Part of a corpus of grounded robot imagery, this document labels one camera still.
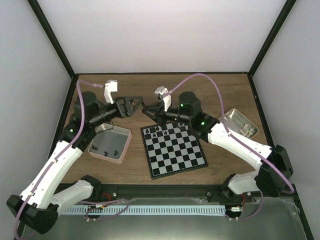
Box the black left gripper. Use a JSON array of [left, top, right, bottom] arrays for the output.
[[90, 96, 144, 128]]

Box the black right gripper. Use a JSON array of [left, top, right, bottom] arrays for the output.
[[142, 102, 192, 128]]

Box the pink tray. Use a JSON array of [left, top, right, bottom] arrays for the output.
[[87, 123, 132, 164]]

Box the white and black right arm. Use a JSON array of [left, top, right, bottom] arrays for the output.
[[142, 91, 294, 202]]

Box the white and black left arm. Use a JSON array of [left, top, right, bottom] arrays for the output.
[[6, 91, 144, 234]]

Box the pile of black chess pieces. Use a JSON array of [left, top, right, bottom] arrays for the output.
[[90, 145, 119, 157]]

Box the pile of white chess pieces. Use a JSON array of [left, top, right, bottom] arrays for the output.
[[224, 115, 260, 139]]

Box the black and silver chessboard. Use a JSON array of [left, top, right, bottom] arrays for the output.
[[140, 122, 208, 180]]

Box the gold metal tin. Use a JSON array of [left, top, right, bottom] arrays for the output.
[[218, 108, 260, 139]]

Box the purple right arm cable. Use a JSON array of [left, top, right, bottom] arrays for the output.
[[167, 73, 295, 221]]

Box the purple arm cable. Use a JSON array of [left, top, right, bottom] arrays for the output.
[[12, 79, 106, 240], [167, 73, 295, 221]]

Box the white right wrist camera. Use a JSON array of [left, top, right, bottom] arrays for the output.
[[154, 86, 172, 112]]

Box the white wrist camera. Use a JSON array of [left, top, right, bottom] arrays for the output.
[[154, 86, 172, 112], [103, 79, 118, 104]]

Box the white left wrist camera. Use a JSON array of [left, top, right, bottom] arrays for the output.
[[103, 79, 118, 104]]

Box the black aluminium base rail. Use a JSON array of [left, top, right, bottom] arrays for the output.
[[81, 183, 251, 203]]

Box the black frame post left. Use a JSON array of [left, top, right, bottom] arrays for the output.
[[27, 0, 76, 78]]

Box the black frame post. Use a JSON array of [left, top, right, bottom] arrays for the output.
[[27, 0, 76, 78], [248, 0, 297, 77]]

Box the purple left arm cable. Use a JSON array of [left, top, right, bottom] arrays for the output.
[[12, 79, 106, 240]]

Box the light blue slotted cable duct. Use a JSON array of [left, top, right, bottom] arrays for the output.
[[62, 205, 226, 216]]

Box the black frame post right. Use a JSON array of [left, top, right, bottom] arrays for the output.
[[248, 0, 297, 77]]

